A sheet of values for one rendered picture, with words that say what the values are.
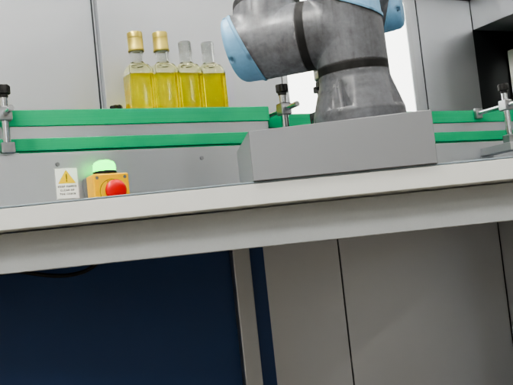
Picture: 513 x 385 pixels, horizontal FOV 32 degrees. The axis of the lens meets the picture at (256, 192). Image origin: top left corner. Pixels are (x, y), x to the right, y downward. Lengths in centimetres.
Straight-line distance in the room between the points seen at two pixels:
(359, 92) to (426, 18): 125
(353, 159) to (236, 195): 19
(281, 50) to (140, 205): 35
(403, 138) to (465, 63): 133
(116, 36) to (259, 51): 72
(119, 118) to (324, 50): 53
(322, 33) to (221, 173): 51
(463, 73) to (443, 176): 131
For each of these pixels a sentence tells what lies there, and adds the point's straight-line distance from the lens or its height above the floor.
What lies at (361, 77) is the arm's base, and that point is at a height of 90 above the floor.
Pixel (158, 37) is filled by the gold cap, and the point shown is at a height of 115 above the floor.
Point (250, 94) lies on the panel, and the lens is 222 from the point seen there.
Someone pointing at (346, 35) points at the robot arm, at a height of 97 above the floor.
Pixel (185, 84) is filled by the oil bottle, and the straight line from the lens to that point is 198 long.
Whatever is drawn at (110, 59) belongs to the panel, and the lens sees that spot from 210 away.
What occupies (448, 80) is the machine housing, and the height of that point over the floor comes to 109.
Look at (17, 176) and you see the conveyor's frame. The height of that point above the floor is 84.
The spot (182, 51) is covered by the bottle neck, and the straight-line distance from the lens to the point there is 202.
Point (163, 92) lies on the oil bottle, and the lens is 196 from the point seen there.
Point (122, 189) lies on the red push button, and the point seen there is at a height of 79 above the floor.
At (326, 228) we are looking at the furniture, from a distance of 137.
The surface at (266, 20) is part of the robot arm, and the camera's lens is 147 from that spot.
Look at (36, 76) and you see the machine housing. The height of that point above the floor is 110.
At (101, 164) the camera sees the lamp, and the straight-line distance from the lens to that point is 169.
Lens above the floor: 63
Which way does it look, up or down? 5 degrees up
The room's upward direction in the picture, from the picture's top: 6 degrees counter-clockwise
